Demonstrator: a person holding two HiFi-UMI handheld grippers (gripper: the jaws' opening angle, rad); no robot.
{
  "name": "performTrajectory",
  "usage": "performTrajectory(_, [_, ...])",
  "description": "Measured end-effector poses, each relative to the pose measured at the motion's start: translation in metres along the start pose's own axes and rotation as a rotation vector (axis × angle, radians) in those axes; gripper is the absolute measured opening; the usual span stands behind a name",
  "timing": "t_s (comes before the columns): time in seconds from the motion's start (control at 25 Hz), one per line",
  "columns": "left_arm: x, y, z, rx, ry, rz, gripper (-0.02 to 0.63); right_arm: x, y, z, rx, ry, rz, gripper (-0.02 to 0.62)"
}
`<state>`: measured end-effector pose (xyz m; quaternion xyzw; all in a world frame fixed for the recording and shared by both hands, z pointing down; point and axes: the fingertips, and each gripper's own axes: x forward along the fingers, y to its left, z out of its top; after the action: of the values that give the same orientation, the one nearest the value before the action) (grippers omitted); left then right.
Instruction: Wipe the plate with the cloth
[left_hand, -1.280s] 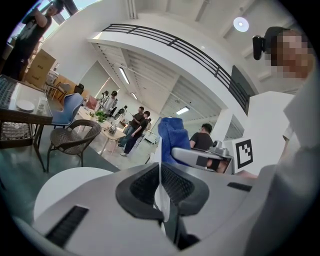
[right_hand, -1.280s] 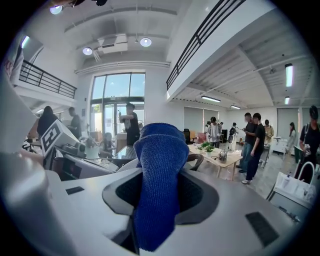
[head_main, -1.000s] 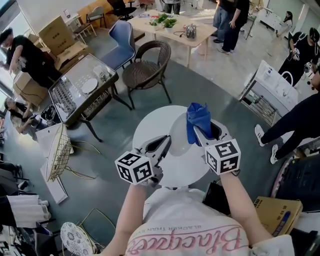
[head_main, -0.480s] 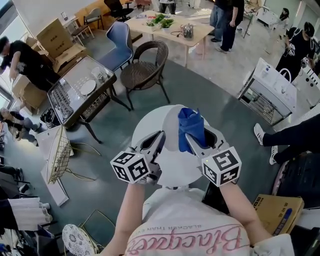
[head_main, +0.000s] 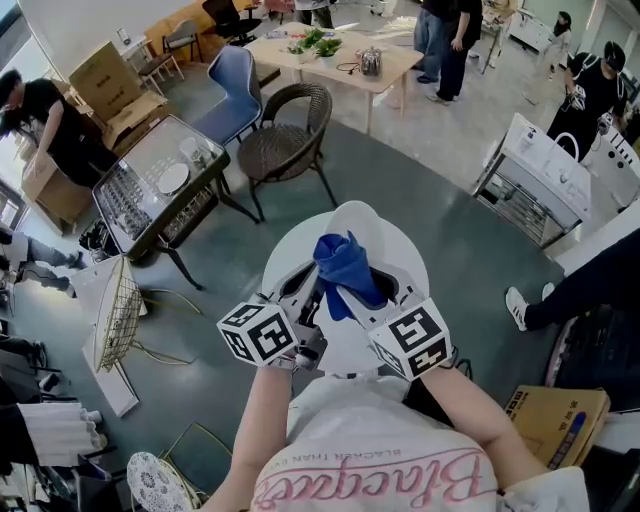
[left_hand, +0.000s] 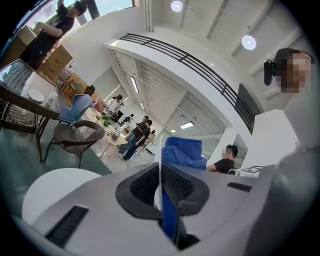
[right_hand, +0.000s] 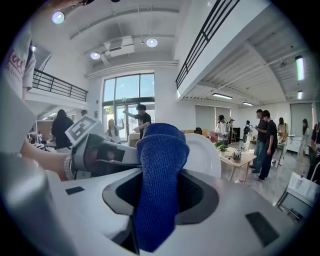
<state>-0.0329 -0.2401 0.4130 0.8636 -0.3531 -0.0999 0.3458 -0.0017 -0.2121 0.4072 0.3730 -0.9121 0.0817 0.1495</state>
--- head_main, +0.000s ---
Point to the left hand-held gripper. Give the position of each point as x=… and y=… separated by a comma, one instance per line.
x=260, y=335

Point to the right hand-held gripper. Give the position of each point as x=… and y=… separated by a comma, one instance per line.
x=415, y=340

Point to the blue cloth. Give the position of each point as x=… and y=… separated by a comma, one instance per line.
x=345, y=265

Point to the person's right forearm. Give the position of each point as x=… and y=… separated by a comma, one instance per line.
x=475, y=425

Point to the person's left forearm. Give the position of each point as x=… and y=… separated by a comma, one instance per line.
x=250, y=425

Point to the white side plate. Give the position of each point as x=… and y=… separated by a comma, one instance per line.
x=173, y=178

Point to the white round table gold legs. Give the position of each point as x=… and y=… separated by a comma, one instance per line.
x=407, y=255

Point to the person's white printed shirt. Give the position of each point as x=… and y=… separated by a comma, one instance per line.
x=360, y=435

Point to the brown wicker chair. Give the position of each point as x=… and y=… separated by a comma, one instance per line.
x=280, y=150

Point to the black glass-top table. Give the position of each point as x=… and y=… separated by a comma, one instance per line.
x=135, y=200

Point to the blue plastic chair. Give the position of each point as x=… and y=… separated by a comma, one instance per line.
x=235, y=100

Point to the white framed panel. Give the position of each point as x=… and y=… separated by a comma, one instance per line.
x=117, y=395

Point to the large cardboard box blue print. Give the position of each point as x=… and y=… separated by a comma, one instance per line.
x=555, y=425

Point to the white flat board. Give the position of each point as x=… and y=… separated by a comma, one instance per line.
x=87, y=280

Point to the black sofa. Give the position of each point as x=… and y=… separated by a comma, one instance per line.
x=610, y=350

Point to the flattened cardboard sheet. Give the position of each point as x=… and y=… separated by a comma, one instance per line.
x=135, y=125

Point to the steel kettle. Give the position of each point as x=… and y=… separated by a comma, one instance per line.
x=371, y=62

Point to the floral cushion gold chair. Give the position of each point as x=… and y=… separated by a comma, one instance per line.
x=150, y=480

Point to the light wooden table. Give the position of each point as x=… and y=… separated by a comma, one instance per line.
x=390, y=60

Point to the green potted plant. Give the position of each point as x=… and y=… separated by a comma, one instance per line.
x=310, y=37
x=327, y=47

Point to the white curved faucet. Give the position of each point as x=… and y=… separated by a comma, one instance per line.
x=576, y=150

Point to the open cardboard box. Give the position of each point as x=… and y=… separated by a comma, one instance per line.
x=55, y=195

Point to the white appliance cabinet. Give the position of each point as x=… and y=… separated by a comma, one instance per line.
x=615, y=170

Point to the white pleated fabric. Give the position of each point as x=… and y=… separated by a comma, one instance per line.
x=55, y=425

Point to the wooden chair grey seat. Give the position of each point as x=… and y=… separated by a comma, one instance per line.
x=182, y=37

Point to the black office chair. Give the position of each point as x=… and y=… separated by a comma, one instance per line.
x=227, y=17

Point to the tall cardboard box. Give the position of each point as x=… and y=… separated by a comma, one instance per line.
x=105, y=82

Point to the pink armchair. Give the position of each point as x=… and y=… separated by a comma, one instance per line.
x=280, y=6

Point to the tan sofa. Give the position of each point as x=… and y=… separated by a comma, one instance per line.
x=170, y=25

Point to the white low cabinet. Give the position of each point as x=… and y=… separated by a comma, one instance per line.
x=530, y=27

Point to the large glass window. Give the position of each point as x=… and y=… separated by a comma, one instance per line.
x=10, y=35

